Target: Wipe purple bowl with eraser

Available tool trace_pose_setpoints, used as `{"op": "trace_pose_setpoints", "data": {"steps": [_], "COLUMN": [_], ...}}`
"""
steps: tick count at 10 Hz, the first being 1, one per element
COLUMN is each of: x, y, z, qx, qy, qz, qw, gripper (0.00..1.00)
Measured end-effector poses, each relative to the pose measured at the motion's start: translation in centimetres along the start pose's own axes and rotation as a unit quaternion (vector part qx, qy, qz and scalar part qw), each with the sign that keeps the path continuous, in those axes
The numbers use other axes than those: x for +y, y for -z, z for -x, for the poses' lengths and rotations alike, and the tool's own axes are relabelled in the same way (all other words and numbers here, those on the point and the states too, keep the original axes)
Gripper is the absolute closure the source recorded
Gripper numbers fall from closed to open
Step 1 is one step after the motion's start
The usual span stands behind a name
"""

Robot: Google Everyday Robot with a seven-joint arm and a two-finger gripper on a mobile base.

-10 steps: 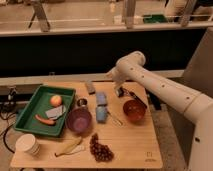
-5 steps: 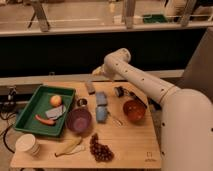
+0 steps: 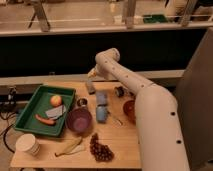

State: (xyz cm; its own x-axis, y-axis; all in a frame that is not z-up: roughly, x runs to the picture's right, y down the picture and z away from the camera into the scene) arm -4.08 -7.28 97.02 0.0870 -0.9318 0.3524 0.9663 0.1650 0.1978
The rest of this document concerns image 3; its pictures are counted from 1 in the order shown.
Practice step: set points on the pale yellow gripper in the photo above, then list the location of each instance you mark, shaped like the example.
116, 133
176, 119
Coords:
92, 73

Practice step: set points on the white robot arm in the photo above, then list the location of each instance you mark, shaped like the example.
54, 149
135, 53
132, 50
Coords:
160, 136

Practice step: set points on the brown wooden bowl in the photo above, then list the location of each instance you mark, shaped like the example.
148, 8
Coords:
129, 110

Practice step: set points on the purple bowl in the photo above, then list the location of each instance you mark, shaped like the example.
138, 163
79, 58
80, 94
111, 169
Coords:
78, 120

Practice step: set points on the blue sponge block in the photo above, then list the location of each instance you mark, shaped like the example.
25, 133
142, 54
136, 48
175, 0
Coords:
101, 99

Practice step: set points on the black tape roll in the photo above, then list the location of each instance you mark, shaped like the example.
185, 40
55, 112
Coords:
119, 91

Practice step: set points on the small metal cup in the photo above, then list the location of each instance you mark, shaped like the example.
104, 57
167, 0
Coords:
82, 102

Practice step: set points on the red yellow apple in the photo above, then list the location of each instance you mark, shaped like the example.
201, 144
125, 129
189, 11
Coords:
56, 100

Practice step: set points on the metal spoon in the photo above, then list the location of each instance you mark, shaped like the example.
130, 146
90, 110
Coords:
115, 118

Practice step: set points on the grey cloth piece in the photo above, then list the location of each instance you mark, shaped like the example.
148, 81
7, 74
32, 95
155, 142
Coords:
56, 112

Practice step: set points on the green plastic tray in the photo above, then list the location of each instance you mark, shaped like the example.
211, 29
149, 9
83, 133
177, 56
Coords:
40, 104

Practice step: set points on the red sausage toy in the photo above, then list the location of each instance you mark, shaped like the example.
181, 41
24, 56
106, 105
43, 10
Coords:
44, 120

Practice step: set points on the green box in background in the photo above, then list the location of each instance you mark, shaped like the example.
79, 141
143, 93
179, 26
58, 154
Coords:
155, 18

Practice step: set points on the yellow banana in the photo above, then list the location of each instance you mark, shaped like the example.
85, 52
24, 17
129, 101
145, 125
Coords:
71, 147

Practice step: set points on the dark red grape bunch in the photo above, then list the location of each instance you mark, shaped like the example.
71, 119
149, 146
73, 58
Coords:
101, 153

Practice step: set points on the white paper cup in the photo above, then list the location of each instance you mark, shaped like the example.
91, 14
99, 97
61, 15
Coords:
28, 144

